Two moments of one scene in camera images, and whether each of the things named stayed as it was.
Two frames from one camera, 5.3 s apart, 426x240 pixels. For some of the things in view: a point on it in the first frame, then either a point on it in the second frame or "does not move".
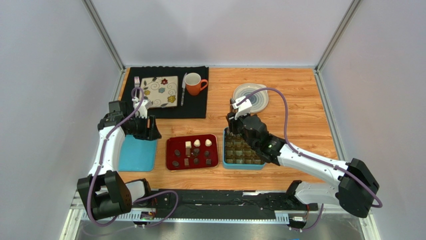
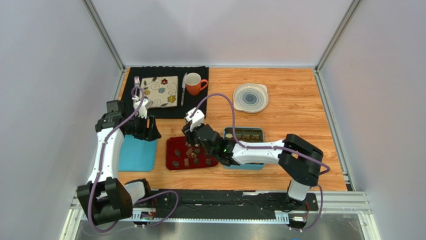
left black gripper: (150, 133) does not move
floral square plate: (162, 91) does not move
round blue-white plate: (259, 100) does not move
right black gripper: (235, 126) -> (192, 137)
